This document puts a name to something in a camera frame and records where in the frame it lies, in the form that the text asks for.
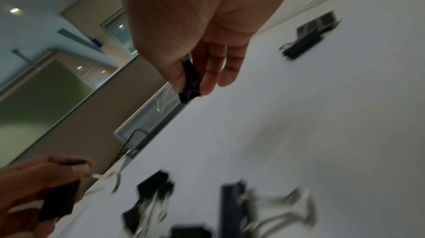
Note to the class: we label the person's right hand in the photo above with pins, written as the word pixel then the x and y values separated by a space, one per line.
pixel 202 8

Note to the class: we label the person's left hand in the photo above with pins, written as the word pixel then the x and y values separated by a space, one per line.
pixel 30 181

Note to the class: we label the small black binder clip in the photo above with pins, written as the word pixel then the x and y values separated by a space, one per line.
pixel 190 79

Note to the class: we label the green glass partition panel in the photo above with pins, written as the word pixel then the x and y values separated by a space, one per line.
pixel 39 105

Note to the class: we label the round ceiling light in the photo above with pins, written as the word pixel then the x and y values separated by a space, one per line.
pixel 15 10

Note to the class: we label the large black binder clip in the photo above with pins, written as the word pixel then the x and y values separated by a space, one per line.
pixel 234 210

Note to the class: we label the glass door frame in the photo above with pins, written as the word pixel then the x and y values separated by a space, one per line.
pixel 116 28

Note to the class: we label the small blue wall sign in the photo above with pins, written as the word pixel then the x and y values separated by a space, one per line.
pixel 97 43

